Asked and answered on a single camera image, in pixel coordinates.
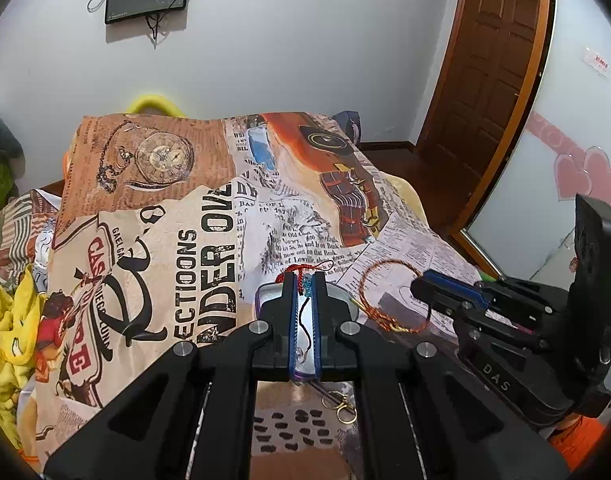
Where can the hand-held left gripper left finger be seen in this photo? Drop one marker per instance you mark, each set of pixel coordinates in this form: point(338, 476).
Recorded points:
point(291, 332)

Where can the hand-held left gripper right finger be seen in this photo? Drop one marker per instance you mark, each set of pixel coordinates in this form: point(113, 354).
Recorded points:
point(316, 332)

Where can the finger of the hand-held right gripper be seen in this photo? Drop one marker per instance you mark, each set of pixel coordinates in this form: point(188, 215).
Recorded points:
point(438, 300)
point(458, 287)

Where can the printed blanket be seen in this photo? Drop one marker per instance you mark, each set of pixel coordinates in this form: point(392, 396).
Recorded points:
point(160, 260)

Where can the blue cushion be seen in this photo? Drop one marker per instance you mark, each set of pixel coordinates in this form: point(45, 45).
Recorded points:
point(349, 125)

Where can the brown wooden door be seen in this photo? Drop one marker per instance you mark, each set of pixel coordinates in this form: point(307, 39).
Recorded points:
point(485, 70)

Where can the yellow cloth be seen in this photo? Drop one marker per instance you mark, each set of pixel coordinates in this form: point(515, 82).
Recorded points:
point(10, 325)

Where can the striped printed bedding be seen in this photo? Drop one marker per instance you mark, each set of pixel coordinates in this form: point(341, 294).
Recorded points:
point(15, 230)

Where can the pink heart wall sticker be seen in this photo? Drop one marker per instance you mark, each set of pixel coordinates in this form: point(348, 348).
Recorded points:
point(585, 175)

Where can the red white wall label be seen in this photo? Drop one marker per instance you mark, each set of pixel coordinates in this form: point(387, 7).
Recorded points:
point(597, 61)

